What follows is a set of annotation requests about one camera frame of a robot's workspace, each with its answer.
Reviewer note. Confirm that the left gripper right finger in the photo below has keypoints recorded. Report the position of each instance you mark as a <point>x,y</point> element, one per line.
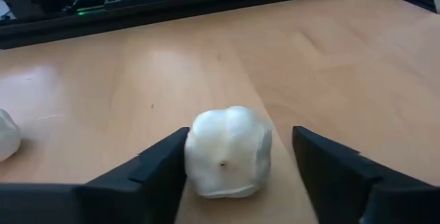
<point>337,182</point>

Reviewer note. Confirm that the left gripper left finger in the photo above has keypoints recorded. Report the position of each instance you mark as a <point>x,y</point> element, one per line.
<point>154,182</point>

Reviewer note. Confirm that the black table frame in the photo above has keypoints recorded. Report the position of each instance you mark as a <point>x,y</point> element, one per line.
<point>206,7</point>

